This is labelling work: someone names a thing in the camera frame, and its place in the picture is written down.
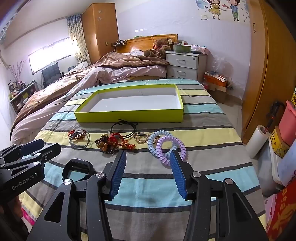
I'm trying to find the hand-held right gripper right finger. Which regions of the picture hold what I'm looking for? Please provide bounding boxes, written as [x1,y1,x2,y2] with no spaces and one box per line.
[169,149,270,241]

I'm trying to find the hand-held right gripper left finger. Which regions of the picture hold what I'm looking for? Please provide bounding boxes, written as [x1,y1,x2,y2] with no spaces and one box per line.
[26,150,127,241]

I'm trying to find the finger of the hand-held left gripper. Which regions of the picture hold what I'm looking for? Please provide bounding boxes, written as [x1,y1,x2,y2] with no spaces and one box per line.
[0,143,62,171]
[0,139,45,161]

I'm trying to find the purple spiral hair tie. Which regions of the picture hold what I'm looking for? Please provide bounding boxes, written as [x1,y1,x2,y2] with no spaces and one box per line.
[156,136,187,166]

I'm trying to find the transparent grey wristband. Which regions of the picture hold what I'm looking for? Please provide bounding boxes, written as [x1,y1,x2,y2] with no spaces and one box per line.
[69,137,93,149]

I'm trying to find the black wristband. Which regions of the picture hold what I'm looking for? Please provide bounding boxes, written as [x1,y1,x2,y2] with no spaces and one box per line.
[62,159,95,184]

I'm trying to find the red cord gold bead bracelet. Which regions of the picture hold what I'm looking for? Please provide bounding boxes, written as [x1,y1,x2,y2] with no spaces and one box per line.
[69,129,90,141]

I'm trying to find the dark beaded bracelet red cord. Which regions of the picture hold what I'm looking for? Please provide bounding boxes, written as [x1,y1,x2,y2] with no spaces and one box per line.
[95,132,136,154]

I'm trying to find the blue spiral hair tie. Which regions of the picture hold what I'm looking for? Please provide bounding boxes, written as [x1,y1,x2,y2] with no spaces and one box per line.
[147,130,173,161]

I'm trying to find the white tray with green rim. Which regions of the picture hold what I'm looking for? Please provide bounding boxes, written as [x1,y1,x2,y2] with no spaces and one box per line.
[74,84,184,123]

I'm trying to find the cluttered wooden shelf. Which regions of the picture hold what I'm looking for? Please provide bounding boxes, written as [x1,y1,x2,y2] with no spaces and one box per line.
[8,80,39,114]

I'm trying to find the black office chair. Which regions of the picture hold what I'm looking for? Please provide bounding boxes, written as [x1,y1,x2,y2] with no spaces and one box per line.
[41,62,65,89]

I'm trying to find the decorative dry branches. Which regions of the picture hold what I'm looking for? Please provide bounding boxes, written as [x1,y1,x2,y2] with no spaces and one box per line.
[9,60,25,84]

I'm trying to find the bed with brown blanket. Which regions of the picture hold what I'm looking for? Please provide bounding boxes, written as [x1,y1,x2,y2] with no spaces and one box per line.
[10,51,171,142]

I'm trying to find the white paper roll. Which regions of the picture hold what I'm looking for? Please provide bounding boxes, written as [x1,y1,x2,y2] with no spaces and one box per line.
[245,124,271,159]

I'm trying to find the window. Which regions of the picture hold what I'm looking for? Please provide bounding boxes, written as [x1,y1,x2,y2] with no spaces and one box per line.
[28,37,75,75]

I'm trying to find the cardboard box of books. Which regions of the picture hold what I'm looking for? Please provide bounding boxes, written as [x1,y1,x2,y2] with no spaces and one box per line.
[203,70,234,104]

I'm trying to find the yellow printed box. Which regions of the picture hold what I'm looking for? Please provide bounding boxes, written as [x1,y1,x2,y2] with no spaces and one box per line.
[269,126,291,158]

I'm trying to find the white nightstand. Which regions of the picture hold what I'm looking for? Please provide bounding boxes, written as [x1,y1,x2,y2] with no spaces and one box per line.
[165,49,208,80]

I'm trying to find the red printed box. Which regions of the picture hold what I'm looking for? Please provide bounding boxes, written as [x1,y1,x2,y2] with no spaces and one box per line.
[266,185,296,241]

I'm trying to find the black and red tool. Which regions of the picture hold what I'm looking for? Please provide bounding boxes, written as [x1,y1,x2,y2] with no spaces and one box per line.
[265,100,285,135]

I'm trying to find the floral curtain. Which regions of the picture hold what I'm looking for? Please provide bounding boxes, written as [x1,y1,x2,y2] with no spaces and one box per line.
[67,14,91,66]

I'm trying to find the pink plastic bin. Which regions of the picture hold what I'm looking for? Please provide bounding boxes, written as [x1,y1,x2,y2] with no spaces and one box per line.
[278,100,296,147]

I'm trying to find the brown teddy bear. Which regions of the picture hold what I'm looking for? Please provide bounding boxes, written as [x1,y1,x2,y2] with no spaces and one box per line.
[143,37,174,60]

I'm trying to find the green basin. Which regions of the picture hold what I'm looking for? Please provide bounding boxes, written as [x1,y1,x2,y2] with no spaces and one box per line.
[173,44,192,53]

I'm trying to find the tall narrow wooden cabinet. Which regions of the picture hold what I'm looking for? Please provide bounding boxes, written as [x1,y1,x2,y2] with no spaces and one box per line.
[82,3,120,65]

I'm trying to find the wooden headboard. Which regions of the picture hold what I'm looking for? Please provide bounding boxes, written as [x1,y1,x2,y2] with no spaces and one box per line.
[116,34,179,54]

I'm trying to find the large wooden wardrobe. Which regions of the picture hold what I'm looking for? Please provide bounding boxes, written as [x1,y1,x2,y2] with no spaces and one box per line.
[241,0,296,138]

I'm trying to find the gold chain bracelet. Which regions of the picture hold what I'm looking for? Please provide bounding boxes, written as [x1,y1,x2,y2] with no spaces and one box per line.
[133,132,154,144]

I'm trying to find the cartoon wall sticker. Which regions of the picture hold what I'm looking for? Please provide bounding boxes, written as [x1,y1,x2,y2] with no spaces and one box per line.
[195,0,251,23]

